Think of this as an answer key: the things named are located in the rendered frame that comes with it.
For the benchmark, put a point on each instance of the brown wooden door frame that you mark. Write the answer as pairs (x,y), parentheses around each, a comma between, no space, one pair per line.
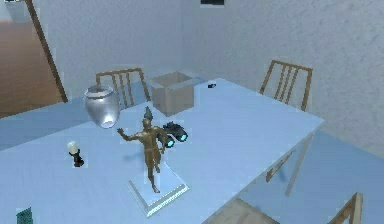
(45,50)

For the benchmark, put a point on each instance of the black binoculars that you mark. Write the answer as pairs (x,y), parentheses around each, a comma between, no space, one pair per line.
(176,133)

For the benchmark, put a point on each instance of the small green checked object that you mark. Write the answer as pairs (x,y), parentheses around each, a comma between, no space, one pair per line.
(24,216)

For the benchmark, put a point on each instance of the pale blue table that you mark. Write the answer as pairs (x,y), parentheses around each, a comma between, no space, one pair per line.
(206,140)

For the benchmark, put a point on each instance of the small black object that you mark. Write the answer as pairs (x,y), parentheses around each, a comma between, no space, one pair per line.
(211,86)

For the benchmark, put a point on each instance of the brown cardboard box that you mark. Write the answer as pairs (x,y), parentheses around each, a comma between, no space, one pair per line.
(173,95)

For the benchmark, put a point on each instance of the silver metal vase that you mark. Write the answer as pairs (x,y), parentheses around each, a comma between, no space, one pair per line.
(101,105)

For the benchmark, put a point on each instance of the dark framed wall picture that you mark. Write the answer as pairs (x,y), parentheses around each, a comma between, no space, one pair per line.
(212,2)

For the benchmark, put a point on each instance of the wooden slat-back chair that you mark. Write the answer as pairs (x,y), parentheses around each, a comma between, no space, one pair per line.
(288,85)
(290,213)
(125,86)

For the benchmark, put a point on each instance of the bronze figure statue white base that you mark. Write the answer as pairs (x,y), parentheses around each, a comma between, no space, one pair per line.
(151,146)

